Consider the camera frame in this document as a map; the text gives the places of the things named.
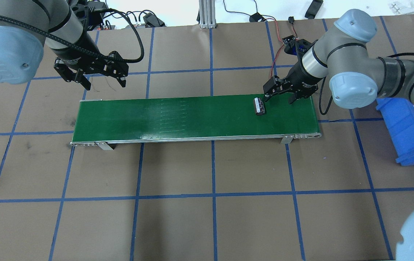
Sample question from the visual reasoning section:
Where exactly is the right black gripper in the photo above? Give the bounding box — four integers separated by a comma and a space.
263, 75, 319, 105

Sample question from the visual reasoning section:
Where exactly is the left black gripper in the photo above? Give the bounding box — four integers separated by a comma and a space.
54, 51, 129, 91

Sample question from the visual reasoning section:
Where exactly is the black cylindrical capacitor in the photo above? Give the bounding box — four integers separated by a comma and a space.
253, 97, 266, 116

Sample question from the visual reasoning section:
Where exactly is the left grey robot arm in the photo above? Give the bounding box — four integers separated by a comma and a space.
0, 0, 129, 90

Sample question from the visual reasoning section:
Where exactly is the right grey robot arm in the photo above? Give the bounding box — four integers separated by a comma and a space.
263, 9, 414, 109

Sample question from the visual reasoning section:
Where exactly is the green conveyor belt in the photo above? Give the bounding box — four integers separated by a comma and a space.
70, 94, 322, 150

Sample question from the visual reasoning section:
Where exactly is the blue motor controller board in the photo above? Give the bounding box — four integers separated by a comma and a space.
281, 35, 313, 58

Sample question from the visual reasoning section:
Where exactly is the black power adapter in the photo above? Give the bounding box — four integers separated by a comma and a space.
249, 12, 266, 22

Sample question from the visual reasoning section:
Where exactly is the blue plastic bin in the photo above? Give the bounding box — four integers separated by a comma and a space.
376, 98, 414, 166

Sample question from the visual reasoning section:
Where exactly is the red black motor cable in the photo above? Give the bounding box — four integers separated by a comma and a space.
224, 0, 297, 95

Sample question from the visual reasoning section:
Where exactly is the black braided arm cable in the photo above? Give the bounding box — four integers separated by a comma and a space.
0, 8, 145, 63

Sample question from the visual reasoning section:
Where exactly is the aluminium extrusion post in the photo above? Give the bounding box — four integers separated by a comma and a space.
198, 0, 217, 29

